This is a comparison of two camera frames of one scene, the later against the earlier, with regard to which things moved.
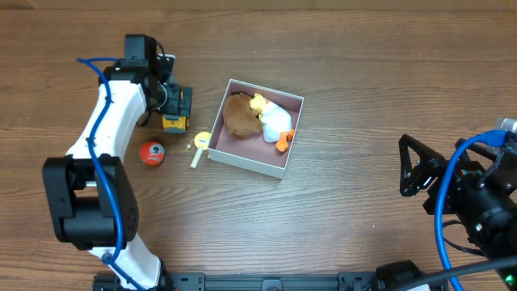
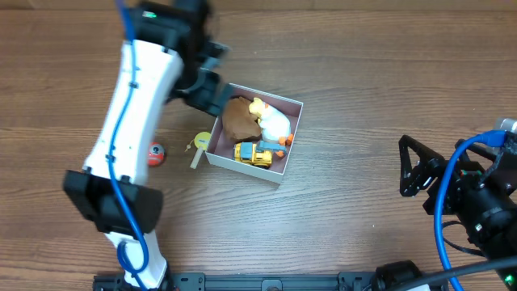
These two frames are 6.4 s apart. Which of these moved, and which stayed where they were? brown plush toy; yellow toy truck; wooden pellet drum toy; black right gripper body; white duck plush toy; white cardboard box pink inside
Moved: white cardboard box pink inside; yellow toy truck
Stayed: brown plush toy; white duck plush toy; wooden pellet drum toy; black right gripper body
